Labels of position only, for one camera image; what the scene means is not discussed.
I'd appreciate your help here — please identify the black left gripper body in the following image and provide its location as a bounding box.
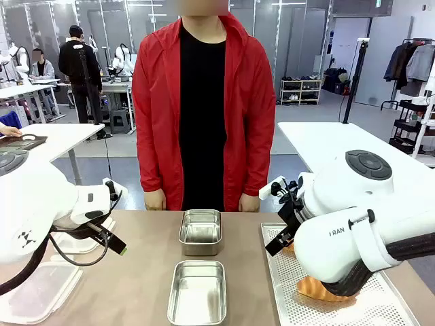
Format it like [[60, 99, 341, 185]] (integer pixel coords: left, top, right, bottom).
[[52, 217, 115, 240]]

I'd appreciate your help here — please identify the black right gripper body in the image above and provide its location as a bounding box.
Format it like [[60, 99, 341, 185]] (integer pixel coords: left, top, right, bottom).
[[277, 196, 305, 239]]

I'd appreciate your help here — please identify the golden brown bread roll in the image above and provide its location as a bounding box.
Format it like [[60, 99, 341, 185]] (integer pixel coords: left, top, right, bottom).
[[296, 276, 358, 304], [281, 236, 297, 254]]

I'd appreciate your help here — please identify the clear plastic container lid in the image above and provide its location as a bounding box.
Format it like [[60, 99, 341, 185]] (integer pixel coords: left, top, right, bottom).
[[50, 217, 117, 255], [0, 260, 84, 324]]

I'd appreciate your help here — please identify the person's right forearm red sleeve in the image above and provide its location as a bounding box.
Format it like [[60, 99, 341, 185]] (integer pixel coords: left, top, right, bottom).
[[137, 132, 168, 194]]

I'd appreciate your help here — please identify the person's left forearm red sleeve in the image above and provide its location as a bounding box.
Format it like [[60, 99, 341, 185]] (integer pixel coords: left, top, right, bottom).
[[241, 132, 277, 198]]

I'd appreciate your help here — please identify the rectangular stainless steel container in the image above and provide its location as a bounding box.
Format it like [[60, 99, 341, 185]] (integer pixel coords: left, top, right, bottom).
[[167, 260, 228, 325], [179, 209, 224, 257]]

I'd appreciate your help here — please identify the person's left hand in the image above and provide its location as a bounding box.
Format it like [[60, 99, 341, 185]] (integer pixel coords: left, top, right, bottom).
[[239, 193, 261, 213]]

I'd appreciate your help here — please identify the person's right hand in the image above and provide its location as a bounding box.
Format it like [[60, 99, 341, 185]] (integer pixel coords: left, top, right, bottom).
[[144, 188, 167, 211]]

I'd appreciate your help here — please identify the bystander's bare hand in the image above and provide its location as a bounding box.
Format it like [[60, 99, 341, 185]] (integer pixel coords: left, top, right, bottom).
[[0, 122, 22, 138]]

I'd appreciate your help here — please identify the perforated metal baking tray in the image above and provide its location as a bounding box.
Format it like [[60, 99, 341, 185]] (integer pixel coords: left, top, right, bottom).
[[260, 222, 421, 326]]

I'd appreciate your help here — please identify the white rounded side table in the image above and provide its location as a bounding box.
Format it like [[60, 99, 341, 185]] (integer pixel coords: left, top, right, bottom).
[[277, 121, 435, 191]]

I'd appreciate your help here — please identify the dark flat board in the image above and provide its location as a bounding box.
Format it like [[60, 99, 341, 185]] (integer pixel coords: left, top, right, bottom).
[[0, 134, 48, 153]]

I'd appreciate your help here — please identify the grey plastic stool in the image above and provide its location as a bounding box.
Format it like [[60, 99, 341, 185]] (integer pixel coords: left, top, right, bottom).
[[109, 109, 133, 135]]

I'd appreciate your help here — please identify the white shoe rack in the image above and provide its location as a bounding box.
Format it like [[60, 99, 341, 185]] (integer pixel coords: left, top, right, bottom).
[[279, 77, 323, 107]]

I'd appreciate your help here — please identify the blue cloth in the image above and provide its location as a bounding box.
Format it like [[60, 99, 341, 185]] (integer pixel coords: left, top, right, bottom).
[[0, 110, 23, 130]]

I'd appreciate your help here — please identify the black bags pile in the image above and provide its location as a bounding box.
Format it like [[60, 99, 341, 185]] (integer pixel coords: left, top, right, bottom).
[[321, 67, 351, 96]]

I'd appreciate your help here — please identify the black utility cart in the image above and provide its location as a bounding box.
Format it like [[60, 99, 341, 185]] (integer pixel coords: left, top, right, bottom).
[[388, 98, 435, 156]]

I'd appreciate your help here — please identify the black tripod pole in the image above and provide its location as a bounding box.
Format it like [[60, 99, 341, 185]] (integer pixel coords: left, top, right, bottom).
[[77, 47, 114, 139]]

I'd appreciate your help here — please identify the person in red jacket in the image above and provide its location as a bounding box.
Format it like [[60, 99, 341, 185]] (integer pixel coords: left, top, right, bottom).
[[131, 0, 277, 213]]

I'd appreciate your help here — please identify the white background work table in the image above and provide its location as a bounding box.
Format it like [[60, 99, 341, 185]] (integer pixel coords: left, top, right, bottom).
[[0, 78, 66, 125]]

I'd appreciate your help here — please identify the standing person in black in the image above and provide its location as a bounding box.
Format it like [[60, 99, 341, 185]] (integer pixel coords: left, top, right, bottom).
[[58, 24, 110, 140]]

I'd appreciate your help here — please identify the seated person in grey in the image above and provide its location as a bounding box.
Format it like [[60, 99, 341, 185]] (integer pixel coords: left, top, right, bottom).
[[29, 48, 60, 118]]

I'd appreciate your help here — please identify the clothes rack with jackets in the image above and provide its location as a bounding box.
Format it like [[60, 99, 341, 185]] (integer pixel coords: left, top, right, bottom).
[[379, 38, 435, 111]]

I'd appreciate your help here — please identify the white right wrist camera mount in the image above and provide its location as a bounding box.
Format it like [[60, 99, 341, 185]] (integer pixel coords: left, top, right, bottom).
[[258, 176, 290, 202]]

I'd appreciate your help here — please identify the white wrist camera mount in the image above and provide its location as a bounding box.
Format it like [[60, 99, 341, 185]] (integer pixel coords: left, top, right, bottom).
[[101, 177, 128, 204], [258, 176, 290, 202]]

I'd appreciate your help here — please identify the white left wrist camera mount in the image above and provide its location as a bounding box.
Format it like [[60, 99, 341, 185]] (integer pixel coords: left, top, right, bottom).
[[101, 177, 128, 204]]

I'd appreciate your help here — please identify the black left arm cable sleeve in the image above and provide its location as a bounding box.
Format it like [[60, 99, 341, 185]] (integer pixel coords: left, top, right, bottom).
[[0, 234, 110, 296]]

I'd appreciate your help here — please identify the black arm cable sleeve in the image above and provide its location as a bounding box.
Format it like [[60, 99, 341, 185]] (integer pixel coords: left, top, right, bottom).
[[321, 232, 435, 297], [0, 234, 110, 296]]

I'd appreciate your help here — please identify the black right arm cable sleeve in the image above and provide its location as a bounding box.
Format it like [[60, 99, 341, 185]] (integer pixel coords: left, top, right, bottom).
[[321, 232, 435, 297]]

